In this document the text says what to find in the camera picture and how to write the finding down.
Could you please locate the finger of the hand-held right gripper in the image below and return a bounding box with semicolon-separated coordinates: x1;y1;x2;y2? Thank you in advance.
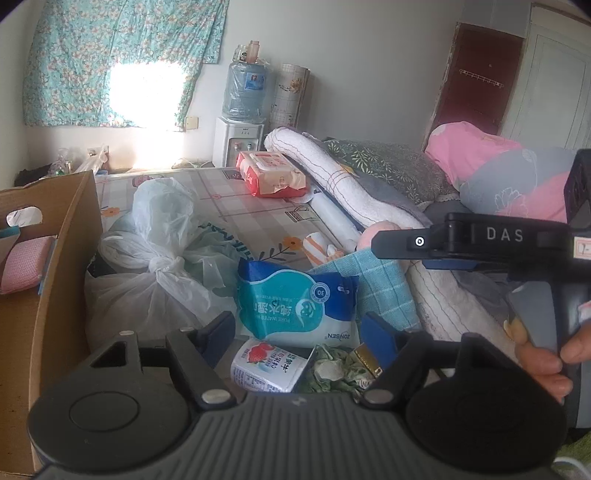
416;258;509;278
372;224;446;258

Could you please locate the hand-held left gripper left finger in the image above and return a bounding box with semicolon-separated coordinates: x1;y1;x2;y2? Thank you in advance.
90;311;237;409

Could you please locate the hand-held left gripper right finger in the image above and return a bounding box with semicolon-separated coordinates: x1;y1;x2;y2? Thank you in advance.
360;313;502;409

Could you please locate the pink pig plush toy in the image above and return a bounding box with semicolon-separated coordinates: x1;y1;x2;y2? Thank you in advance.
358;222;416;252

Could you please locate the white cup with strawberry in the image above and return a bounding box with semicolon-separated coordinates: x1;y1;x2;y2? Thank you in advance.
231;339;310;393

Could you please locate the blue wet wipes pack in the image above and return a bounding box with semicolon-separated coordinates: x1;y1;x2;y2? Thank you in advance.
236;258;361;347

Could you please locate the brown cardboard box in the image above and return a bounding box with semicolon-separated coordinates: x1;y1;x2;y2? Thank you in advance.
0;171;105;476

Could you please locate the pink textured sponge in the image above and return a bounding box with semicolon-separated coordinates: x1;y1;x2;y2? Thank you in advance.
0;235;56;296

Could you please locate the person's right hand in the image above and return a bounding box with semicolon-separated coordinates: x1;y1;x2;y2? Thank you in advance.
505;318;591;407

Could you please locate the small gold box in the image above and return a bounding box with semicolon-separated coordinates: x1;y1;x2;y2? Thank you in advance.
348;344;384;377

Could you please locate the light blue checked towel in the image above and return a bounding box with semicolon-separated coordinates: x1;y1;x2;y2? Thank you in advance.
309;251;419;333

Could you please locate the green floral scrunchie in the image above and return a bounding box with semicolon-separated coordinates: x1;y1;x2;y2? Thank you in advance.
314;344;376;393

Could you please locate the orange striped cloth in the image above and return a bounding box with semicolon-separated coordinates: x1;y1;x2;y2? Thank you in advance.
302;233;345;266

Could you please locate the grey leaf print pillow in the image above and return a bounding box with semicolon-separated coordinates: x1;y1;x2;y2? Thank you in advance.
323;138;458;204

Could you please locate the pink grey floral quilt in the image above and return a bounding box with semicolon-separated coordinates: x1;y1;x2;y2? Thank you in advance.
425;121;578;222

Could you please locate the white rolled blanket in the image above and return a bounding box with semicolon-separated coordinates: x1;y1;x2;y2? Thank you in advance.
264;127;509;342

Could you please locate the tied translucent plastic bag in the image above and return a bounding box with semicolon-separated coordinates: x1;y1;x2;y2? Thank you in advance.
85;178;241;370

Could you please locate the red tissue pack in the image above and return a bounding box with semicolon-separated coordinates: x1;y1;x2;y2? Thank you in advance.
236;150;308;198

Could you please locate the white wardrobe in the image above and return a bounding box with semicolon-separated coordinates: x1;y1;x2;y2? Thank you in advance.
501;0;591;151

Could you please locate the dark red door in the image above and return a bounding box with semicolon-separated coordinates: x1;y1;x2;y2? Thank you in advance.
434;23;525;139

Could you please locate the rolled floral wallpaper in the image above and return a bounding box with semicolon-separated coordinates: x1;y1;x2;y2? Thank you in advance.
270;64;309;132

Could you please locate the white water dispenser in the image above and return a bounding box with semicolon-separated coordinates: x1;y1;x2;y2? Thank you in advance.
213;116;266;168

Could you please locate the blue water bottle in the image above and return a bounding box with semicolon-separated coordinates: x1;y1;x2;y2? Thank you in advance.
222;58;269;123

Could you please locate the clear plastic bags clutter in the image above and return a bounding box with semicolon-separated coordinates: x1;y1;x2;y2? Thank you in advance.
44;145;109;176

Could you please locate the teal floral curtain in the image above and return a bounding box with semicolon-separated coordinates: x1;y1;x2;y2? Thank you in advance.
23;0;230;127

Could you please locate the white wall hook rack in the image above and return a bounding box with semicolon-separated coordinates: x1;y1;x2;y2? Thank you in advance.
459;69;502;88

